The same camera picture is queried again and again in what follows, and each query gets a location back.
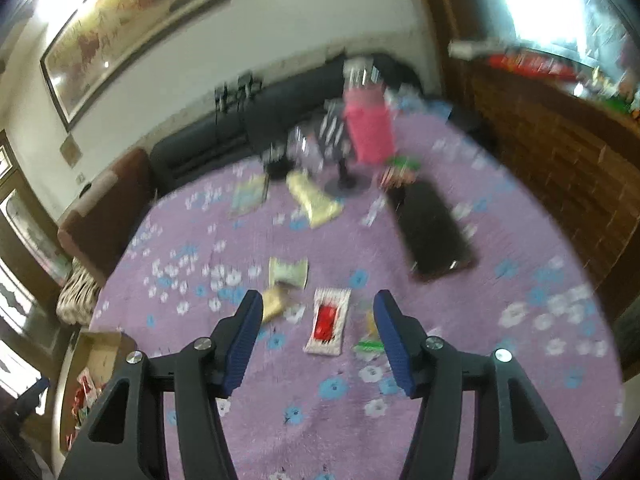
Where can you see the clear plastic bags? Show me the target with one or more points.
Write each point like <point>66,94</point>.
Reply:
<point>315,140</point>

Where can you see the black sofa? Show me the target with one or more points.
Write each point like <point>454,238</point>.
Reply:
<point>210,140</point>

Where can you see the brown armchair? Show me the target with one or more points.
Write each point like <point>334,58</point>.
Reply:
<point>105,210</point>

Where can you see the black stand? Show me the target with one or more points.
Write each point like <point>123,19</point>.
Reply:
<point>346,182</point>

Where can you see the white packet with red print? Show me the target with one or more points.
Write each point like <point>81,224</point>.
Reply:
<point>327,322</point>

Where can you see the long gold packet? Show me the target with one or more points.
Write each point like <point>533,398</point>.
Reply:
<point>315,200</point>

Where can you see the pink bottle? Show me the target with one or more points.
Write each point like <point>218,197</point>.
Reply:
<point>370,125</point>

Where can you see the framed wall painting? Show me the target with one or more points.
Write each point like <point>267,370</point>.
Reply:
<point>130,30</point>

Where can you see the black phone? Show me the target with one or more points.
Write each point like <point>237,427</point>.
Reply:
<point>432,232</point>

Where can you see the light blue packet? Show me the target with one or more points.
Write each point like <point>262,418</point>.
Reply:
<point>249,196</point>

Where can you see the dark red snack packet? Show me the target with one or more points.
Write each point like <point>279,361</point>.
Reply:
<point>85,392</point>

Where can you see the green and red packet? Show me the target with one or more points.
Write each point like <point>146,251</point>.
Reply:
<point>400,172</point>

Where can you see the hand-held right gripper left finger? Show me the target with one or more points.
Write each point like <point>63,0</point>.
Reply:
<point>245,345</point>

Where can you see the window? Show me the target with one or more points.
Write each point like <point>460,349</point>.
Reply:
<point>560,0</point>

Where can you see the cardboard box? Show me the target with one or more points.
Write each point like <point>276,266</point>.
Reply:
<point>107,342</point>

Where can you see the black round container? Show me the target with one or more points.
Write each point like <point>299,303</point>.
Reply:
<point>277,169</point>

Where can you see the small orange candy packet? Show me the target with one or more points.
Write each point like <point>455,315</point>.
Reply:
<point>370,335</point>

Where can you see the purple floral blanket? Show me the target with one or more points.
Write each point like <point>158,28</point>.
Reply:
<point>500,270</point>

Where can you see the red box on sill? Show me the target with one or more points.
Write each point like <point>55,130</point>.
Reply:
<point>530,65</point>

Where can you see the tan cracker packet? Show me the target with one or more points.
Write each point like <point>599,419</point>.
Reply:
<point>272,305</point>

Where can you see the wooden glazed door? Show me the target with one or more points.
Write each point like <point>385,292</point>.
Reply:
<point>25,240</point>

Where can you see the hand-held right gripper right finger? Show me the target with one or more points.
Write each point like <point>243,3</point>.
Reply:
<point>395,345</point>

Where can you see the pale green snack packet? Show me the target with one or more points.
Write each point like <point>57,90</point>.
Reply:
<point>287,272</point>

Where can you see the zebra patterned cushion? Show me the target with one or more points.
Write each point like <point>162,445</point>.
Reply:
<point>77,295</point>

